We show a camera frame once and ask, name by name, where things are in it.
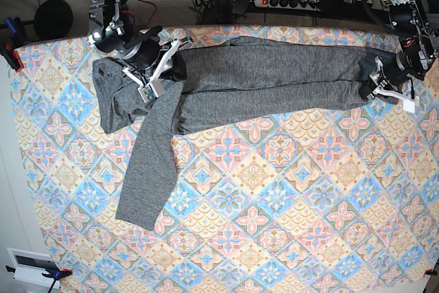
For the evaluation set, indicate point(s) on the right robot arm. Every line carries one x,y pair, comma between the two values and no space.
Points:
109,19

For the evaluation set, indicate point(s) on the round black stool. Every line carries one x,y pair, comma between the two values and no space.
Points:
53,20

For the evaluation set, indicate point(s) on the grey t-shirt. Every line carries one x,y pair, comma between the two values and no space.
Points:
243,78

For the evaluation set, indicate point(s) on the red clamp bottom right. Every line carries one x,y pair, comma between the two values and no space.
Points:
431,272

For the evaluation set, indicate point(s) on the white power strip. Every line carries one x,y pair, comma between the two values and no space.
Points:
288,4

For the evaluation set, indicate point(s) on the patterned tablecloth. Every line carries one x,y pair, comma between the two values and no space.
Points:
311,201

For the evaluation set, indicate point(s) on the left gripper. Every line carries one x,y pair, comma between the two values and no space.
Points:
394,78

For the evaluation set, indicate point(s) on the blue clamp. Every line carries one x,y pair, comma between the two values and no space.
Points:
15,25

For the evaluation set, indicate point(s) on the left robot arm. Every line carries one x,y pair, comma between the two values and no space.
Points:
408,21

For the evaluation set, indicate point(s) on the white wall box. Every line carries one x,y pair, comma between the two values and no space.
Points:
29,267

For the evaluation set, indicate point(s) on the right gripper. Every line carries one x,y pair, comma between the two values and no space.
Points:
148,63

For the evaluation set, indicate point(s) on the red black clamp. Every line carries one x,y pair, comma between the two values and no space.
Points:
11,55

